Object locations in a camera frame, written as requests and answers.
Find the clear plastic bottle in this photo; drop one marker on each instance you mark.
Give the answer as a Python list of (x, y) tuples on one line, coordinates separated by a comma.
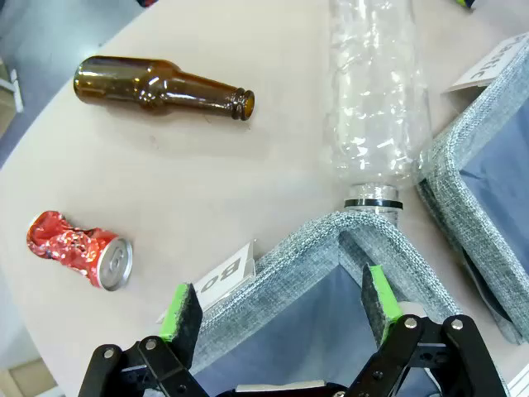
[(372, 103)]

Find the white Plastic label sign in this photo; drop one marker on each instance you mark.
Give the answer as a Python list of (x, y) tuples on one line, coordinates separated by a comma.
[(487, 66)]

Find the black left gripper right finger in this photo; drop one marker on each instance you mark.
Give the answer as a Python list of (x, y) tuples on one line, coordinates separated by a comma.
[(380, 306)]

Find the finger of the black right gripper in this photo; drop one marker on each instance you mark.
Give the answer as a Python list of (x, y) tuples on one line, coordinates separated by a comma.
[(466, 3)]

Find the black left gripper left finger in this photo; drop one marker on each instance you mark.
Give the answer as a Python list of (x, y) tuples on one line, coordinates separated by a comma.
[(182, 322)]

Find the grey fabric basket bottle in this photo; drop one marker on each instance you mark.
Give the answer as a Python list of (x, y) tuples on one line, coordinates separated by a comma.
[(297, 256)]

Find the grey fabric basket plastic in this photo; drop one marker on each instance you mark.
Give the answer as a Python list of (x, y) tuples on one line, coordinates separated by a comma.
[(454, 165)]

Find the crushed red soda can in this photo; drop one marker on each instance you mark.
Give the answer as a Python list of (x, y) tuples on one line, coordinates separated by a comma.
[(66, 244)]

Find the brown glass bottle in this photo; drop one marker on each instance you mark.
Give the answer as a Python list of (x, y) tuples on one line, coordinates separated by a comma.
[(124, 82)]

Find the white Bottle label sign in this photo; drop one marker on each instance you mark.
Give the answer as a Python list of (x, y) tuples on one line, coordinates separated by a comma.
[(223, 275)]

